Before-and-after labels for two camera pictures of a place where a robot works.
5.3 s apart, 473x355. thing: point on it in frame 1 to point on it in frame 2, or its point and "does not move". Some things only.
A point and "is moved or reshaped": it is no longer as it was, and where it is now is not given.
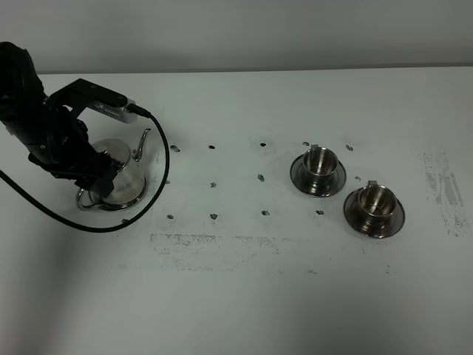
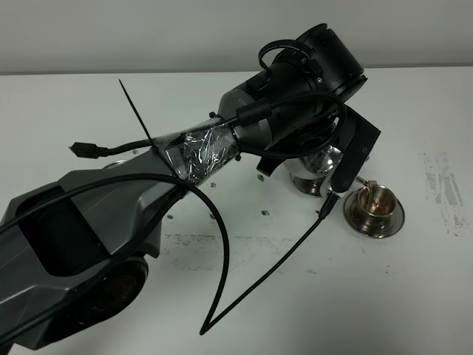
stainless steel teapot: (128, 180) is moved or reshaped
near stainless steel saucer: (350, 211) does not move
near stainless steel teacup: (377, 207) does not move
